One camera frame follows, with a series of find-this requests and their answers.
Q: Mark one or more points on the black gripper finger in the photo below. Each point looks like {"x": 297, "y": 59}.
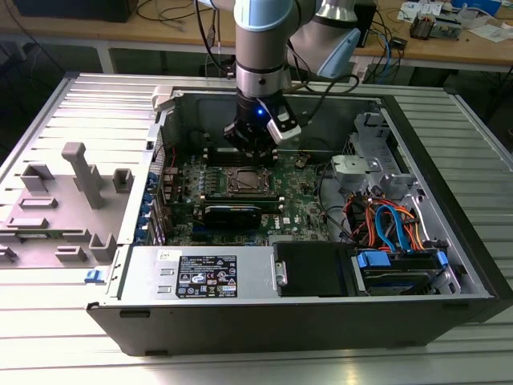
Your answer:
{"x": 238, "y": 136}
{"x": 269, "y": 152}

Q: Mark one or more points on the silver CPU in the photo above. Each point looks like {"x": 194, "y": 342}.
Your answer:
{"x": 248, "y": 182}

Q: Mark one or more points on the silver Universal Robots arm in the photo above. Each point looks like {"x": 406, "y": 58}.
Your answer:
{"x": 260, "y": 40}

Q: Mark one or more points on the black RAM slot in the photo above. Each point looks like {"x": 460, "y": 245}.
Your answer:
{"x": 212, "y": 152}
{"x": 212, "y": 160}

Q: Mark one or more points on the CPU socket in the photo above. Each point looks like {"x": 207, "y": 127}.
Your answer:
{"x": 229, "y": 191}

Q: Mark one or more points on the round coin battery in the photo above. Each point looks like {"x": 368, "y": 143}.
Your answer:
{"x": 301, "y": 162}

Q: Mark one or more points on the green motherboard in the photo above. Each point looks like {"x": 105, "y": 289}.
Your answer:
{"x": 296, "y": 200}

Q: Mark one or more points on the black graphics card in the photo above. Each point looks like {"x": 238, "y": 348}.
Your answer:
{"x": 232, "y": 218}

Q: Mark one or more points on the blue card retainer clip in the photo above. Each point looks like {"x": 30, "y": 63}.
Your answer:
{"x": 141, "y": 233}
{"x": 151, "y": 180}
{"x": 146, "y": 206}

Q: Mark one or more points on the small black adapter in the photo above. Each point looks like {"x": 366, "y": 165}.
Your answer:
{"x": 398, "y": 43}

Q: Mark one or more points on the silver power supply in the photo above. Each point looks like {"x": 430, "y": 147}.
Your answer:
{"x": 140, "y": 276}

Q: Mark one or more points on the hard disk in blue carrier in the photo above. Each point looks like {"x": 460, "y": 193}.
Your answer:
{"x": 384, "y": 280}

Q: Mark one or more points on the black and silver PC case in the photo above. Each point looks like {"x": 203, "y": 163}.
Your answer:
{"x": 240, "y": 329}

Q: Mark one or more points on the small metal heatsink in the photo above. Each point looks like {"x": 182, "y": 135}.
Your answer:
{"x": 421, "y": 26}

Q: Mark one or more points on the grey parts rack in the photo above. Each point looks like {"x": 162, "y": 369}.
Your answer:
{"x": 64, "y": 224}

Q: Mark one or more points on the wooden workbench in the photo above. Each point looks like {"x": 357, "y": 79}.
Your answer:
{"x": 441, "y": 50}

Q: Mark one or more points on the blue case latch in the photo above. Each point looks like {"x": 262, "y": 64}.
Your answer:
{"x": 93, "y": 276}

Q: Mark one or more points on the black monitor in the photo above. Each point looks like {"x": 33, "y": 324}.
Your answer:
{"x": 72, "y": 10}

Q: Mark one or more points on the green circuit board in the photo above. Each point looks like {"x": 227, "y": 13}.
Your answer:
{"x": 447, "y": 28}

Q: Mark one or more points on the green RAM stick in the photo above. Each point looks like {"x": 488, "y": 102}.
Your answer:
{"x": 36, "y": 234}

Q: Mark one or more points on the white paper sheets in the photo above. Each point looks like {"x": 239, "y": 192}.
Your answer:
{"x": 493, "y": 32}

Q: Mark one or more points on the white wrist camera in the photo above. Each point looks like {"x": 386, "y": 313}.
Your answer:
{"x": 286, "y": 132}

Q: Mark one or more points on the grey metal bracket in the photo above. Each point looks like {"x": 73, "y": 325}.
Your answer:
{"x": 348, "y": 168}

